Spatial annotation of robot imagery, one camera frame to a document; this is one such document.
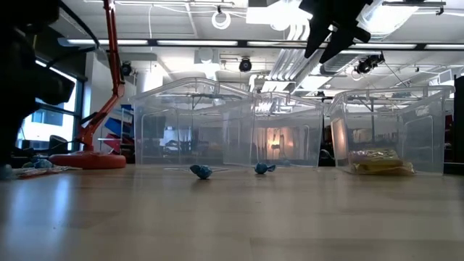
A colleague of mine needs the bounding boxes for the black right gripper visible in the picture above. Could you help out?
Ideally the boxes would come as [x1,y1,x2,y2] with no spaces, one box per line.
[299,0,374,65]

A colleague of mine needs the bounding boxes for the clear plastic bin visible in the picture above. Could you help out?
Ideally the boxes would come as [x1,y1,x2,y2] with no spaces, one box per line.
[328,85,456,177]
[129,77,257,168]
[249,90,325,168]

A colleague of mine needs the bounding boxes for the yellow sour candy bag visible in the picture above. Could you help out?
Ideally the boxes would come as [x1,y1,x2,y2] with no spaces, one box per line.
[348,147,403,165]
[349,159,416,177]

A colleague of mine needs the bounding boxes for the white ceiling ducts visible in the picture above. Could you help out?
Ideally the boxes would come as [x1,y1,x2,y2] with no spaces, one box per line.
[270,21,320,83]

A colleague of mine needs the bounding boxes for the ceiling light strip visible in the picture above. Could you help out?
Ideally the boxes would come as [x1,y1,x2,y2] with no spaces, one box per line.
[67,38,149,46]
[349,43,418,50]
[157,39,239,47]

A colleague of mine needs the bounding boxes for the black panel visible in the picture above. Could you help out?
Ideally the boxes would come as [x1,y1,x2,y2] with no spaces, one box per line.
[452,75,464,164]

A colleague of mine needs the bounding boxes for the blue and red shelf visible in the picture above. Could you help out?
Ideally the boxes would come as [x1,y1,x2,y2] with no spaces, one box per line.
[97,104,136,155]

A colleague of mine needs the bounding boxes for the red desk lamp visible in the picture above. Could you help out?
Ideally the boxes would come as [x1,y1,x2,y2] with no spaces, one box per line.
[49,0,128,170]

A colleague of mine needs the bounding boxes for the dark office chair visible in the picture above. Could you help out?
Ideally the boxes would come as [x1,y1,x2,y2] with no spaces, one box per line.
[49,134,70,155]

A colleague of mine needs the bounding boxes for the large window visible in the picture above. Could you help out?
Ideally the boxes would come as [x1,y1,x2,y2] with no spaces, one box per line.
[16,59,86,152]

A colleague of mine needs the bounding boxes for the white coiled cable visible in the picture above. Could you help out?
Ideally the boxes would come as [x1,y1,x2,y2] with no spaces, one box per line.
[211,9,232,30]

